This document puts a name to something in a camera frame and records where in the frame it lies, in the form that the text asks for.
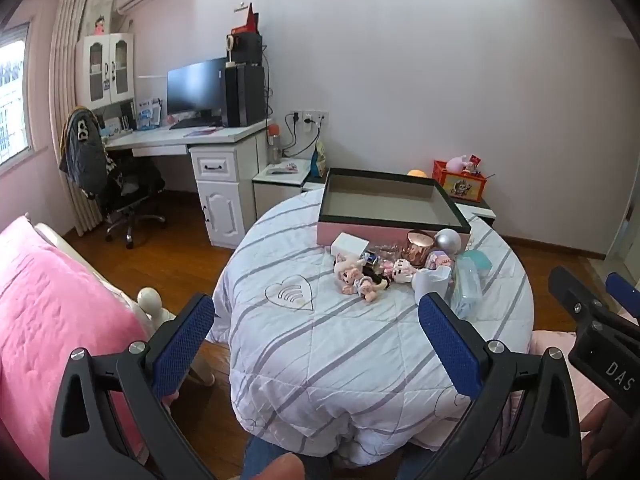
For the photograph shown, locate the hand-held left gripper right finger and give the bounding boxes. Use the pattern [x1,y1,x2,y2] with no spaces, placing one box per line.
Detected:
[419,292,583,480]

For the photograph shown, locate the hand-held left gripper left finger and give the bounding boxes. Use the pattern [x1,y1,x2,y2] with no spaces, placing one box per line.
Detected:
[49,292,216,480]

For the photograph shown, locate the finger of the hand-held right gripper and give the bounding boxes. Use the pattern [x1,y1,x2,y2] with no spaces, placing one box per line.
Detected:
[548,266,623,333]
[606,272,640,323]

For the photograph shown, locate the clear plastic box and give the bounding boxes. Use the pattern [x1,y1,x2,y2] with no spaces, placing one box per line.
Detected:
[450,255,483,318]

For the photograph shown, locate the white rounded toy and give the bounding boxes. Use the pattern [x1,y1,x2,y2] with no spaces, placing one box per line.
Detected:
[412,265,453,306]

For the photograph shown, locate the teal clear tape dispenser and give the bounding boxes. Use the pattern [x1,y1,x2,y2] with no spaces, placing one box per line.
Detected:
[460,250,493,278]

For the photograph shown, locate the rose gold jar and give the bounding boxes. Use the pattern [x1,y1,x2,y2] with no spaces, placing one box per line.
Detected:
[402,230,435,268]

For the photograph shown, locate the white astronaut figure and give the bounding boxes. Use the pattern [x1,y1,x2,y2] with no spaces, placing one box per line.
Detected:
[434,228,463,253]

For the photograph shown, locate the small doll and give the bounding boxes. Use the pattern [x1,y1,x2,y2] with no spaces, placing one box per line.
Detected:
[334,254,388,303]

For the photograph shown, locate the small white box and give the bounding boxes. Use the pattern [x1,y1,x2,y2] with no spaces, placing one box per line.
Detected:
[331,232,370,261]

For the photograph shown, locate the pink storage box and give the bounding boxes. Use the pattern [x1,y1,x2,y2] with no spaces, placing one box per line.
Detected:
[316,167,473,261]

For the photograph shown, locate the person's right hand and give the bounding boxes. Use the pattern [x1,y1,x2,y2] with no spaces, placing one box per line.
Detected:
[580,397,640,471]

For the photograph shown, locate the person's left hand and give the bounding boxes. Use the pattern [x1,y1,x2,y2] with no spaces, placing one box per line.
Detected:
[241,452,306,480]

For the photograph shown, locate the glass door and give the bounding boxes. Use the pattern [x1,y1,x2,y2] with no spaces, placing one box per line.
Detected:
[602,200,640,271]

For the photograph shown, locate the pink white block figure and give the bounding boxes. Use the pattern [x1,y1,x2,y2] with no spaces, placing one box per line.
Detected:
[387,258,418,283]

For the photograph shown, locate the clear plastic bag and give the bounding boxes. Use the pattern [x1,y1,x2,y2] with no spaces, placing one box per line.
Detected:
[372,242,406,266]

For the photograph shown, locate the dark side table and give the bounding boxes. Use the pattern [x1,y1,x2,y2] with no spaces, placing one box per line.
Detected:
[450,192,498,228]

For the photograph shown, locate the person's blue jeans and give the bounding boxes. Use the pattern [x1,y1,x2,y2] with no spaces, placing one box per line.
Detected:
[242,432,451,480]

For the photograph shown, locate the white striped quilt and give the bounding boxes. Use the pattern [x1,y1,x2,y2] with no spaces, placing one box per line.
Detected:
[206,187,535,461]

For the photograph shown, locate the pink fleece blanket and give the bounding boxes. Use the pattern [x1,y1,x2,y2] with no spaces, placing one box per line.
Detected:
[0,215,166,463]

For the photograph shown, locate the white desk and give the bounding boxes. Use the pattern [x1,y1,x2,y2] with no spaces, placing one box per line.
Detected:
[102,120,273,250]

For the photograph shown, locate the red printed crate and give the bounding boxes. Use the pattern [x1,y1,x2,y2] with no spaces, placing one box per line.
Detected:
[432,160,488,203]

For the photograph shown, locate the white radiator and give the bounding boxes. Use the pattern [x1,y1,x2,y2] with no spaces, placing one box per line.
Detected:
[75,192,103,236]

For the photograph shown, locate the black office chair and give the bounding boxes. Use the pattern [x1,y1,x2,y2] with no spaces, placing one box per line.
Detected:
[102,155,168,250]

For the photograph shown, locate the white nightstand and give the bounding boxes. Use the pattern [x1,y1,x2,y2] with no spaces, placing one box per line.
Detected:
[251,157,313,221]

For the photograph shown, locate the black printed jacket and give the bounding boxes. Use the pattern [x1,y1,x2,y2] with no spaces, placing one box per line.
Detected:
[57,106,108,196]

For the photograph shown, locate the orange-capped water bottle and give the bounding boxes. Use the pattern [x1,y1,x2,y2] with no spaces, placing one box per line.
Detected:
[267,122,283,165]

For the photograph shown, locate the black keyboard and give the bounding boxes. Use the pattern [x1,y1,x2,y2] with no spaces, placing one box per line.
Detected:
[169,117,223,131]

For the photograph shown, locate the upright books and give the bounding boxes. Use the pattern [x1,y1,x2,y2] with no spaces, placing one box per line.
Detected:
[135,97,163,131]

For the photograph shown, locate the black computer tower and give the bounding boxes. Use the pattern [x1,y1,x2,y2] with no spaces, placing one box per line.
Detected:
[224,64,266,128]

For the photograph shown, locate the black computer monitor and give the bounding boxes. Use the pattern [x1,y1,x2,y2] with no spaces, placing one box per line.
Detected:
[166,57,228,118]

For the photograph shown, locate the beige curtain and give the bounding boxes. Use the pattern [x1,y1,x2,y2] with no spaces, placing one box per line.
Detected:
[50,0,118,236]

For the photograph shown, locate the white glass-door cabinet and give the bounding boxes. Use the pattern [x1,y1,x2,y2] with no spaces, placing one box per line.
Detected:
[75,32,137,111]

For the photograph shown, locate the window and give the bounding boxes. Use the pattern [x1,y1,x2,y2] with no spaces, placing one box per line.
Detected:
[0,22,33,166]

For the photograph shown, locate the black speaker box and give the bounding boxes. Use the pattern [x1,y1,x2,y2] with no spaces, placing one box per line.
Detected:
[227,32,264,67]

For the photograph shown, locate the red paper ornament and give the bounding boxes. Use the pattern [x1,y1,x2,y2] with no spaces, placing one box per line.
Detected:
[231,2,261,35]

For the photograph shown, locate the white wall socket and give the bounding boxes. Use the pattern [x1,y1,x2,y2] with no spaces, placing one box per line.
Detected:
[291,109,330,128]

